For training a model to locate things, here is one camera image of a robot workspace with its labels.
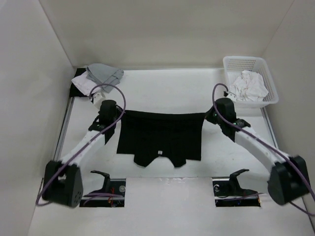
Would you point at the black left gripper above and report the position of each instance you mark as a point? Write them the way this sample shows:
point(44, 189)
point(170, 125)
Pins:
point(119, 112)

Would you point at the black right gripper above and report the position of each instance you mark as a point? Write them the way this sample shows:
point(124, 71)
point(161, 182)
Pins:
point(208, 114)

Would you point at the black tank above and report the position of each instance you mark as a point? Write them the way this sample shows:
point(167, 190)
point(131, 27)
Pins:
point(148, 136)
point(74, 92)

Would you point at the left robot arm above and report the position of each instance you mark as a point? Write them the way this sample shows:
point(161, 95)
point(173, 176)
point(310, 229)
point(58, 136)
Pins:
point(65, 182)

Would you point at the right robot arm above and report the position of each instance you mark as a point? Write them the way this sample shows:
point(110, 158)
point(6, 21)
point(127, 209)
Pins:
point(288, 179)

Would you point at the white crumpled tank top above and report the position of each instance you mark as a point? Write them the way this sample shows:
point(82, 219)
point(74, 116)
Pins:
point(249, 86)

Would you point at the white folded tank top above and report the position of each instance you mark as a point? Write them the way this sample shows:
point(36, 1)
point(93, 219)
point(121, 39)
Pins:
point(83, 84)

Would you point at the grey folded tank top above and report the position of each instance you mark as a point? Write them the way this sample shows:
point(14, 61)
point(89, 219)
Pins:
point(104, 74)

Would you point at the black folded tank top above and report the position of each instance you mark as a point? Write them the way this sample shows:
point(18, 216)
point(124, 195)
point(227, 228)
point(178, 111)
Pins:
point(74, 92)

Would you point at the white plastic laundry basket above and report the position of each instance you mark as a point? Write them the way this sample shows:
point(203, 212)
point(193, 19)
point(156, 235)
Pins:
point(234, 65)

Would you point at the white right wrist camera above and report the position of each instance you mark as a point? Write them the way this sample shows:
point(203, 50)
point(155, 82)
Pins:
point(230, 95)

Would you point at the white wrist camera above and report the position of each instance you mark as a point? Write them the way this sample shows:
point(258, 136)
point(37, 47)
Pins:
point(230, 95)
point(98, 97)

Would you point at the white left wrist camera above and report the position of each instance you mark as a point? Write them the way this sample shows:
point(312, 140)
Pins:
point(98, 97)

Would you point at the right aluminium table rail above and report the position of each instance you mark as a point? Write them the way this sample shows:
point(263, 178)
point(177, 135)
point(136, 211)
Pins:
point(268, 124)

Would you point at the aluminium table rail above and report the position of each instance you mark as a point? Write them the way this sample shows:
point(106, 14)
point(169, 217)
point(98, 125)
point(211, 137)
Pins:
point(268, 124)
point(63, 130)

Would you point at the left aluminium table rail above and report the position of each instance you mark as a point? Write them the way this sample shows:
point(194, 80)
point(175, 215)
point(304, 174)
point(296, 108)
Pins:
point(63, 130)

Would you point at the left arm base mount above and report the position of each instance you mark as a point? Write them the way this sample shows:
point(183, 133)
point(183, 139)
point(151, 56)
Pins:
point(103, 191)

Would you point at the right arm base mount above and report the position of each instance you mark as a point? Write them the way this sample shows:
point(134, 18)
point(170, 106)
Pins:
point(229, 193)

